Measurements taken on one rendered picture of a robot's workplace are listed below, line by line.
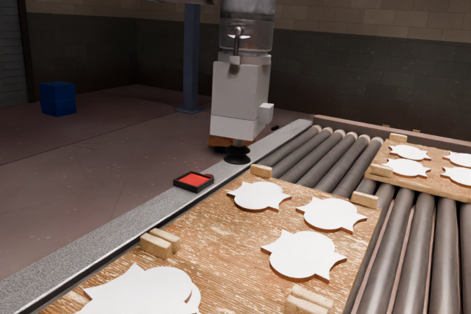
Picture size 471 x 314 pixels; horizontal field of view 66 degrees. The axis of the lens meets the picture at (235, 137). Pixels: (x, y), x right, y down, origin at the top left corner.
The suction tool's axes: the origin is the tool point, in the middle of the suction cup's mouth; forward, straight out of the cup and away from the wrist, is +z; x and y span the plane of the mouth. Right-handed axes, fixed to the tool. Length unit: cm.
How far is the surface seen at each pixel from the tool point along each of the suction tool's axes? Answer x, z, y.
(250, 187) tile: 3.6, 17.4, 27.0
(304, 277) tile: -12.7, 17.5, -0.9
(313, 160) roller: -9, 21, 62
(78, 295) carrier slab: 17.7, 18.4, -15.9
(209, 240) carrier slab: 5.3, 18.4, 4.2
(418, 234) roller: -33.8, 20.1, 25.5
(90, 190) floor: 161, 112, 163
